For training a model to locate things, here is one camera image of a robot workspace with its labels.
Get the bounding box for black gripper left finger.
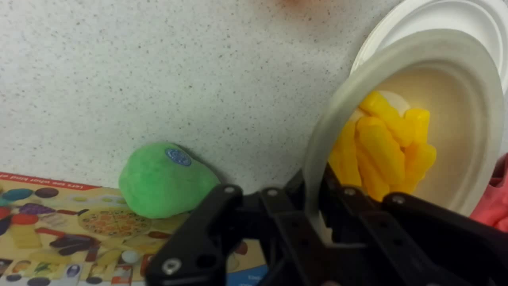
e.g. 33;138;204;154
145;184;280;286

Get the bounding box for yellow toy fries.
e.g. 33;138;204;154
328;90;436;200

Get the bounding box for coral pink cloth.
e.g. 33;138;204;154
471;154;508;232

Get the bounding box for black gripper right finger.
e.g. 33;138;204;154
318;168;508;286

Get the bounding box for large white paper plate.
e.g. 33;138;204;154
350;0;508;90

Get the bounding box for green plush toy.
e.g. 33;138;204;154
118;141;220;219

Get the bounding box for play food set box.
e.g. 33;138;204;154
0;170;271;286

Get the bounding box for cream plate with fries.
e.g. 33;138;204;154
302;30;502;243

